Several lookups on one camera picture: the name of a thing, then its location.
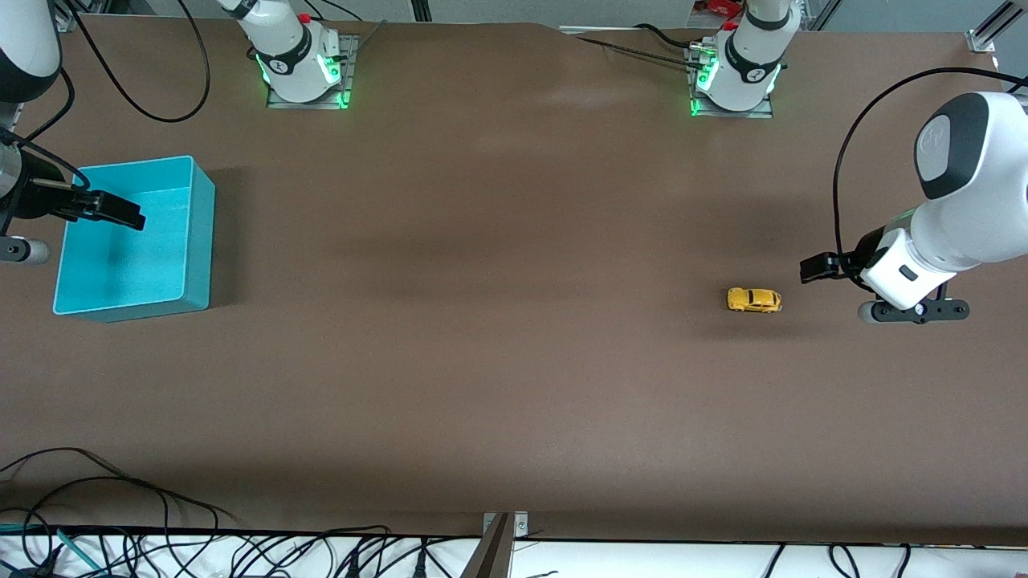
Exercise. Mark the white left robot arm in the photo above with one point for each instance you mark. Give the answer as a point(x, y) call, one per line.
point(980, 201)

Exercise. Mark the red object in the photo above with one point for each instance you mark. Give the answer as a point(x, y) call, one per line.
point(723, 6)

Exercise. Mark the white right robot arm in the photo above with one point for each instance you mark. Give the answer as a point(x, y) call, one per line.
point(289, 48)

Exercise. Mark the black power plug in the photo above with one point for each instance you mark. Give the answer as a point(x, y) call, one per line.
point(421, 563)
point(352, 566)

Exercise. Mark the teal plastic bin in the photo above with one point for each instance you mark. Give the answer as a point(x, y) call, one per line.
point(120, 265)

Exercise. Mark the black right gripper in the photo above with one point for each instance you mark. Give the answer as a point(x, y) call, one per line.
point(37, 199)

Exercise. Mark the aluminium profile with foot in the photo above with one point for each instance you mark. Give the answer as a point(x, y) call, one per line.
point(984, 38)

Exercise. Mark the slanted aluminium profile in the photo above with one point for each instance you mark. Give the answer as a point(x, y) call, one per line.
point(823, 12)

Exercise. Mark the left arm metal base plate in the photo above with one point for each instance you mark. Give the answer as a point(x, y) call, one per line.
point(763, 111)

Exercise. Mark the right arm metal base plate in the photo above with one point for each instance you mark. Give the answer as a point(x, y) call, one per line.
point(347, 72)

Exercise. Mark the grey metal pole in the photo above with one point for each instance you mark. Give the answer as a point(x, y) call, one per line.
point(490, 558)

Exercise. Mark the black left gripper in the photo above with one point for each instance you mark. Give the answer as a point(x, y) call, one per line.
point(856, 254)

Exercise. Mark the yellow beetle toy car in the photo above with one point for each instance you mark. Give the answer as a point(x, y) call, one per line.
point(753, 299)

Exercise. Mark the dark aluminium frame post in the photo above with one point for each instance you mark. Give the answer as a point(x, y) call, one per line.
point(422, 10)

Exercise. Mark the small metal bracket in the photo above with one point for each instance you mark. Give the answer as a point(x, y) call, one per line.
point(520, 526)

